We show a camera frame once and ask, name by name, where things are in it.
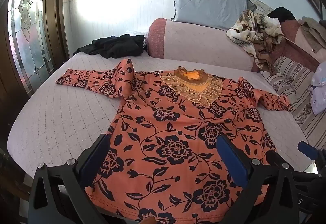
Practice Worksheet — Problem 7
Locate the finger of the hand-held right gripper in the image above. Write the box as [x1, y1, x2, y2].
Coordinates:
[297, 141, 326, 164]

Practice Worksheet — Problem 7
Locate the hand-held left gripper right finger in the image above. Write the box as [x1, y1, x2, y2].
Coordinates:
[216, 134, 300, 224]

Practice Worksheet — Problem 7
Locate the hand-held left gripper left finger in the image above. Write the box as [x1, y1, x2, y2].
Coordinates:
[28, 133, 112, 224]

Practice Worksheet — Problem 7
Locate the orange floral blouse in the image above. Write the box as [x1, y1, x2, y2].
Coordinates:
[55, 59, 293, 224]

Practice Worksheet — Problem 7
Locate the pink quilted bed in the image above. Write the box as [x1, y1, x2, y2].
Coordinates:
[7, 53, 316, 171]

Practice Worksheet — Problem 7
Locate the white blue patterned cloth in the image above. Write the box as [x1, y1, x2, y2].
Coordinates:
[308, 61, 326, 115]

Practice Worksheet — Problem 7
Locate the striped floral quilt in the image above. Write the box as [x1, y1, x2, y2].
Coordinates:
[262, 56, 326, 149]

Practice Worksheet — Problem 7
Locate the reddish pink folded quilt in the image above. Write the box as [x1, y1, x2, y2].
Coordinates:
[280, 19, 322, 69]

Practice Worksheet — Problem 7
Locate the black clothing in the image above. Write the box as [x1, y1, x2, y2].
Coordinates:
[73, 34, 145, 59]

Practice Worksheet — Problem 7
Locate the khaki garment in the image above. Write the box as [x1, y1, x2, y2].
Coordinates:
[298, 16, 326, 53]

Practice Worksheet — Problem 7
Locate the pink bolster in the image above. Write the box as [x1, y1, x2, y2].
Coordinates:
[148, 18, 260, 73]

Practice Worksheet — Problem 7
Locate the brown floral blanket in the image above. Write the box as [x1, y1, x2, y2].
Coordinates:
[226, 10, 284, 75]

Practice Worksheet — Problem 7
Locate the black garment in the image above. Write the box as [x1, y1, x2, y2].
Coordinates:
[267, 7, 297, 23]

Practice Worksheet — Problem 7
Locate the patterned glass door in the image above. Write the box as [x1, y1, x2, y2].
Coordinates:
[8, 0, 55, 92]

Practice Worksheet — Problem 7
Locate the grey pillow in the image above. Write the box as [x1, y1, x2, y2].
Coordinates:
[171, 0, 257, 31]

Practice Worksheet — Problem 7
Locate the wooden door frame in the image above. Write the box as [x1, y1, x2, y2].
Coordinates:
[42, 0, 70, 66]

